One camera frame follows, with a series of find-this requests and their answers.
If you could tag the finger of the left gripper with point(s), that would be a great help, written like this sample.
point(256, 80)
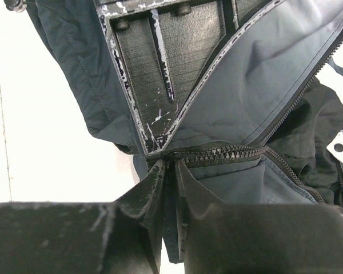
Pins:
point(165, 51)

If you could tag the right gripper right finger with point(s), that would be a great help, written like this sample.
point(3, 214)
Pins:
point(216, 237)

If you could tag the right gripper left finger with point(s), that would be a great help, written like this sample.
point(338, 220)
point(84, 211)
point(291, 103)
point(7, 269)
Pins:
point(124, 236)

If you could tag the dark grey zip jacket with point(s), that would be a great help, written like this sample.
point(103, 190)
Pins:
point(257, 131)

